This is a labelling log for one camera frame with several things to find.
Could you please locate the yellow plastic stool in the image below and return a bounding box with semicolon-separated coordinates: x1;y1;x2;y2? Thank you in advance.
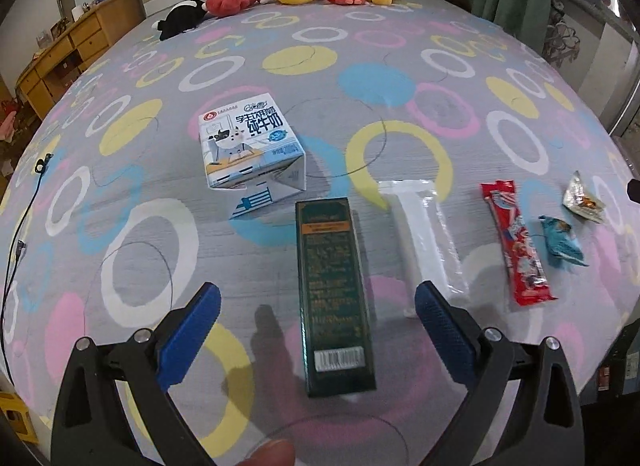
0;391;38;444

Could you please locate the blue candy wrapper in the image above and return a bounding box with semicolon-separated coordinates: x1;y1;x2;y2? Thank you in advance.
538;215;590;267

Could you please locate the black plush toy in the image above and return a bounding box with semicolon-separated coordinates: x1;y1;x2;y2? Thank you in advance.
151;0;208;41

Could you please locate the black cable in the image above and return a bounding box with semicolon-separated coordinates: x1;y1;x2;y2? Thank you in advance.
0;153;53;382

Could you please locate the white plastic packet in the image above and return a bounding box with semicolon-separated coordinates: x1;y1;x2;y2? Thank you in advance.
377;178;471;319

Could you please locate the ornate radiator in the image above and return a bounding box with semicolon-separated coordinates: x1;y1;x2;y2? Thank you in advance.
542;6;583;64

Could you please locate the dark green cardboard box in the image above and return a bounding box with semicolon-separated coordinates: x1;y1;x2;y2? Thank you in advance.
294;197;377;398

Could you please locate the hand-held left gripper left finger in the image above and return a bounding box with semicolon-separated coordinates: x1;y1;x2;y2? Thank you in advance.
51;282;222;466

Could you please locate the pink cloth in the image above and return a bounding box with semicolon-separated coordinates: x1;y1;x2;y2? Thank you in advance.
0;100;21;141

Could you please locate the red snack wrapper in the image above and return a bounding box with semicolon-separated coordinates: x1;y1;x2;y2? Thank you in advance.
479;181;558;307

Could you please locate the white and blue milk carton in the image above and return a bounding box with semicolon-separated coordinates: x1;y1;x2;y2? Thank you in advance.
190;94;307;221

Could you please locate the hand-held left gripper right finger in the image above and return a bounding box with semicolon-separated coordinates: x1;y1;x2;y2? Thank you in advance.
414;280;588;466

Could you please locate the person's left hand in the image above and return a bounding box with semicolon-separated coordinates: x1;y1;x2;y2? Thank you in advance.
239;438;297;466

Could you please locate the wooden desk with drawers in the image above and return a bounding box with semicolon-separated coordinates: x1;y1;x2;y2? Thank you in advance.
15;0;147;119

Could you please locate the grey bedsheet with coloured rings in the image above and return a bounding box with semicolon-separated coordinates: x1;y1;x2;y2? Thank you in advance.
0;0;640;466

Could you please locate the silver candy wrapper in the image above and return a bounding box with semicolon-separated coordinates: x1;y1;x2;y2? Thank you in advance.
562;171;607;223

